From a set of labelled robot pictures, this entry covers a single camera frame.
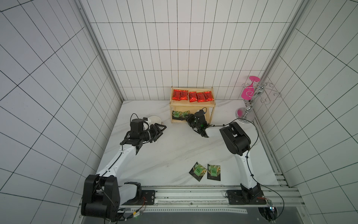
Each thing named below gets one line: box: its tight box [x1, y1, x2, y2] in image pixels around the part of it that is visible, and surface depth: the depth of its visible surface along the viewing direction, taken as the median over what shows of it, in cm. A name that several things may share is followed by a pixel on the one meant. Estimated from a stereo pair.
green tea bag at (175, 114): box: [172, 110, 180, 118], surface depth 109 cm
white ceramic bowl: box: [148, 115, 162, 128], surface depth 103 cm
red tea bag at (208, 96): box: [203, 91, 214, 102], surface depth 93 cm
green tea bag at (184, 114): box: [181, 110, 191, 119], surface depth 109 cm
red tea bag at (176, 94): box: [172, 89, 181, 101], surface depth 94 cm
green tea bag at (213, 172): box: [206, 163, 221, 182], surface depth 83 cm
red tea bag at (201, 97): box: [195, 92, 207, 103], surface depth 92 cm
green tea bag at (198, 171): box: [188, 161, 207, 182], surface depth 83 cm
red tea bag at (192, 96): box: [188, 91, 198, 103], surface depth 93 cm
